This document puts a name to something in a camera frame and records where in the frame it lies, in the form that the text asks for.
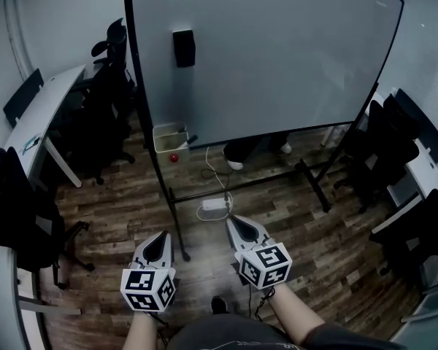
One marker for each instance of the red round magnet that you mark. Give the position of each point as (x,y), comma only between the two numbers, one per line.
(173,158)

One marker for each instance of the white power strip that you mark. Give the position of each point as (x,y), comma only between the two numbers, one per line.
(214,205)

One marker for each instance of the person's right forearm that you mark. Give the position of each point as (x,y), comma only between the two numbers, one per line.
(292,312)

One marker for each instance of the large whiteboard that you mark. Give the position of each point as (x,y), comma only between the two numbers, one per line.
(263,57)

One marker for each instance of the person's left forearm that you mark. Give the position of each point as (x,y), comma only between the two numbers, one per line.
(140,332)

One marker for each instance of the white curved desk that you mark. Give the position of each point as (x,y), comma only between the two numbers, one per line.
(7,305)
(423,173)
(47,111)

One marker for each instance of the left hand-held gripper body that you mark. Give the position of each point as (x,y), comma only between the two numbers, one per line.
(146,290)

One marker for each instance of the teal item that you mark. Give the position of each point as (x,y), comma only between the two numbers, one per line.
(31,143)

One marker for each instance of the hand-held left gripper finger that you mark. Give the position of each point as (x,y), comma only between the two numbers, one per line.
(141,253)
(170,252)

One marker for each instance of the black whiteboard eraser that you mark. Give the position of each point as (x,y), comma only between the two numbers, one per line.
(184,48)

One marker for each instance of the white marker holder box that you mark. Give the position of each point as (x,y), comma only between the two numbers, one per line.
(168,148)

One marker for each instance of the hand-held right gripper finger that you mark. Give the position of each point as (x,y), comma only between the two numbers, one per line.
(233,233)
(263,236)

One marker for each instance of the black office chair with headrest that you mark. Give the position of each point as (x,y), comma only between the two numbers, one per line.
(107,97)

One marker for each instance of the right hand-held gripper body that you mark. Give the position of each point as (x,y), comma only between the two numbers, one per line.
(266,268)

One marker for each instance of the black whiteboard stand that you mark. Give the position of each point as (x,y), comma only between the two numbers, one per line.
(241,188)

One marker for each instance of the black desk partition panel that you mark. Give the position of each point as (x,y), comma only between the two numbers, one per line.
(23,97)
(421,124)

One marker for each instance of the person's dark shirt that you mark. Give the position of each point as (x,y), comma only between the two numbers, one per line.
(233,335)

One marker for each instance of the black whiteboard marker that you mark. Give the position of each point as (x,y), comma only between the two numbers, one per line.
(191,140)

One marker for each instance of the person's black shoe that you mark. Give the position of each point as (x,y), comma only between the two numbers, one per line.
(219,305)

